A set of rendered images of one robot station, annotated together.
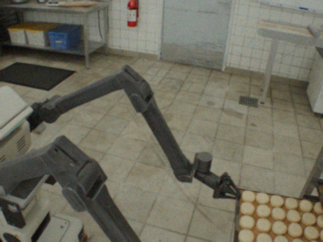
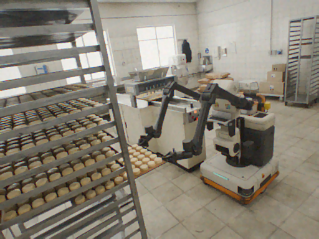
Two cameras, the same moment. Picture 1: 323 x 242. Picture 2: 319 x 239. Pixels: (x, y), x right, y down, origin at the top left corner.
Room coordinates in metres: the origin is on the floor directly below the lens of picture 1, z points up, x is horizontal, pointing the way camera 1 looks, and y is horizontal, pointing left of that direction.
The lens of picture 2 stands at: (1.55, -1.13, 1.53)
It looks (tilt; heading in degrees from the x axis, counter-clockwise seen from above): 19 degrees down; 134
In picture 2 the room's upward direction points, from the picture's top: 8 degrees counter-clockwise
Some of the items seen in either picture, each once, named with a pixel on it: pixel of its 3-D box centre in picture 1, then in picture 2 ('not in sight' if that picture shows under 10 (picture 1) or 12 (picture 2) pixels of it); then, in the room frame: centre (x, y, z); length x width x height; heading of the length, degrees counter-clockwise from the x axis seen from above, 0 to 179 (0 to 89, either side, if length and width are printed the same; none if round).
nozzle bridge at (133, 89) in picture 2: not in sight; (152, 90); (-0.57, 0.99, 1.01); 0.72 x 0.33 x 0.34; 76
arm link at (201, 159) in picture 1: (195, 165); (190, 147); (0.85, -0.15, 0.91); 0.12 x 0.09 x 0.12; 79
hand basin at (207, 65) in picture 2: not in sight; (205, 64); (-2.04, 5.29, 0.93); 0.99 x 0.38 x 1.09; 164
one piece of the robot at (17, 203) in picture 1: (27, 185); (220, 122); (0.74, 0.51, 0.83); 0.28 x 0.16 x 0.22; 168
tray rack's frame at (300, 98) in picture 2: not in sight; (304, 62); (0.98, 4.16, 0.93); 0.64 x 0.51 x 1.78; 77
